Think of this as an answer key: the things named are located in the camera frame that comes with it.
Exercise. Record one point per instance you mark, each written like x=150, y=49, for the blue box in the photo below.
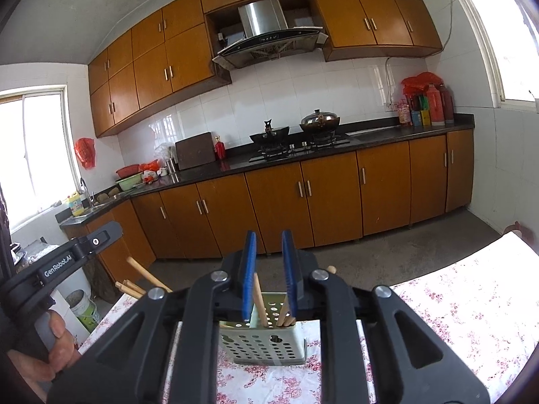
x=417, y=118

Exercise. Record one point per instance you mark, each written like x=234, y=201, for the black countertop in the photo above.
x=400, y=131

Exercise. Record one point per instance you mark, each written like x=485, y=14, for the floral tablecloth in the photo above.
x=463, y=303

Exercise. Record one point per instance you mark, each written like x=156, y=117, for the red bottle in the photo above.
x=220, y=149

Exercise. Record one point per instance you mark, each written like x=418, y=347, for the narrow window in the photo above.
x=505, y=29

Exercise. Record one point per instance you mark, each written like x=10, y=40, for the steel sink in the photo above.
x=99, y=209

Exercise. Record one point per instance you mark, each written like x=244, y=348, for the large side window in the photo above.
x=38, y=155

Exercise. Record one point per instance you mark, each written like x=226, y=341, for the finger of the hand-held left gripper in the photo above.
x=105, y=233

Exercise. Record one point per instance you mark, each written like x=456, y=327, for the green basin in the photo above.
x=128, y=183

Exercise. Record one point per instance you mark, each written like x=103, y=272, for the yellow green box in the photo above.
x=426, y=118

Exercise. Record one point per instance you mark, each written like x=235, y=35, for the dark cutting board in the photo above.
x=196, y=151

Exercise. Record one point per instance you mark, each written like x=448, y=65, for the pot with metal lid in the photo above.
x=320, y=121

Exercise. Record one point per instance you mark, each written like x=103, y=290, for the wall outlet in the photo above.
x=391, y=106

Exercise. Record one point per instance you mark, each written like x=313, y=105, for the green perforated chopstick holder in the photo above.
x=261, y=345

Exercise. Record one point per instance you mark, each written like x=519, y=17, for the black wok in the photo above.
x=269, y=135

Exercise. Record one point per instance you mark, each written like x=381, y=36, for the red basin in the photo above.
x=128, y=171

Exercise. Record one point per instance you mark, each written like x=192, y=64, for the person's left hand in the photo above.
x=65, y=345

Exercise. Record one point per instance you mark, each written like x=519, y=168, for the steel range hood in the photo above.
x=261, y=21

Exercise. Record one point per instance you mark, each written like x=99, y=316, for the hanging red plastic bag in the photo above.
x=85, y=153

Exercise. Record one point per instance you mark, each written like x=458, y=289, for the gas stove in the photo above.
x=294, y=149

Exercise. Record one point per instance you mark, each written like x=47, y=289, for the red thermos flask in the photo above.
x=434, y=107

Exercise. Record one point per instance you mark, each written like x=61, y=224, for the wooden base cabinets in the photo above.
x=328, y=193

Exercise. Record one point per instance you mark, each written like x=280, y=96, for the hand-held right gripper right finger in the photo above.
x=288, y=269

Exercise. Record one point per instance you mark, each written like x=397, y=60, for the clear plastic bag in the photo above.
x=162, y=151

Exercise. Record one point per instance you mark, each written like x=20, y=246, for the white bucket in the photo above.
x=86, y=313

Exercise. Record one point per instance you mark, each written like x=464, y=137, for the red bag beside thermoses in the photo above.
x=421, y=82

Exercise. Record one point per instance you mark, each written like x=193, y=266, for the yellow detergent bottle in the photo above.
x=77, y=206

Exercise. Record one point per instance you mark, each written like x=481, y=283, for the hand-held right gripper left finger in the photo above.
x=248, y=277

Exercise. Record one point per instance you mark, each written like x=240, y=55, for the metal faucet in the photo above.
x=84, y=187

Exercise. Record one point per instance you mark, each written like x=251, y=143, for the red and white bags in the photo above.
x=149, y=172

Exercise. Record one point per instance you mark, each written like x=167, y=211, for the wooden upper cabinets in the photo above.
x=189, y=59

